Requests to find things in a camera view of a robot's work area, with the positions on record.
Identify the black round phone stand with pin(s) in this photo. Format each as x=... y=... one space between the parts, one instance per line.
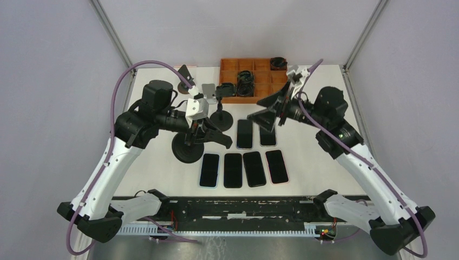
x=222 y=118

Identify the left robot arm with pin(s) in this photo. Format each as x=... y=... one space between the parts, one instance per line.
x=132 y=132

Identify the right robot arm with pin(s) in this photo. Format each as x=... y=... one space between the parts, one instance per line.
x=345 y=145

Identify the black round object in tray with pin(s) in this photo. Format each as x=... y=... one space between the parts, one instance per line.
x=278 y=63

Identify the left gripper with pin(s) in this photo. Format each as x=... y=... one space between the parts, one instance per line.
x=201 y=131

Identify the blue case phone on table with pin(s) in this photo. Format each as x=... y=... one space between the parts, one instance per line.
x=209 y=170

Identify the aluminium frame rail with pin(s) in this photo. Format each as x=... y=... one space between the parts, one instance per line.
x=334 y=205

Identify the white slotted cable duct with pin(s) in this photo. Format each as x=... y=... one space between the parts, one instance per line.
x=149 y=229

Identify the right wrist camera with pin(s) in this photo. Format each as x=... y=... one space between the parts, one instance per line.
x=296 y=78

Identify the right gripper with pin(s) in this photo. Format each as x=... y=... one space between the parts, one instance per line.
x=267 y=117

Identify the orange compartment tray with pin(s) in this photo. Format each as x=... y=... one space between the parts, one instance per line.
x=266 y=81

